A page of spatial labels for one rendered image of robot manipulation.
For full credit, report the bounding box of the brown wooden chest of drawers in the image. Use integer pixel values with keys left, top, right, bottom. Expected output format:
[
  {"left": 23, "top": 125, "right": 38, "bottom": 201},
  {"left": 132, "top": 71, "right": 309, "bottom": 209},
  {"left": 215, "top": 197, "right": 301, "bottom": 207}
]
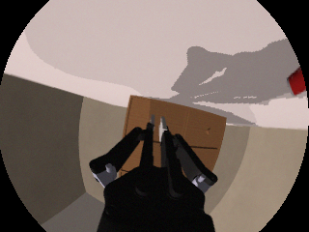
[{"left": 119, "top": 95, "right": 227, "bottom": 178}]

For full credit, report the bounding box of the red cylinder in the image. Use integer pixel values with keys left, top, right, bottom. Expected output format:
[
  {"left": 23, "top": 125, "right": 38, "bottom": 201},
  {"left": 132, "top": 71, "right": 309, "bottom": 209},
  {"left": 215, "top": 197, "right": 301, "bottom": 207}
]
[{"left": 287, "top": 67, "right": 306, "bottom": 96}]

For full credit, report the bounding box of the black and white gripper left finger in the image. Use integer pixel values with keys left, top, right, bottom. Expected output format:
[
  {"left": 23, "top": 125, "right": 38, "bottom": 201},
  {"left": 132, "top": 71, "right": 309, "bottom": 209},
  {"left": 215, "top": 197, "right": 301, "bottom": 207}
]
[{"left": 89, "top": 114, "right": 155, "bottom": 196}]

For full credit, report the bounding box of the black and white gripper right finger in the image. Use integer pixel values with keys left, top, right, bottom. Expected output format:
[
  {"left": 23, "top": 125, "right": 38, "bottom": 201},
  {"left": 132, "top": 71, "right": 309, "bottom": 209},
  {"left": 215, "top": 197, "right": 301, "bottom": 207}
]
[{"left": 159, "top": 116, "right": 218, "bottom": 197}]

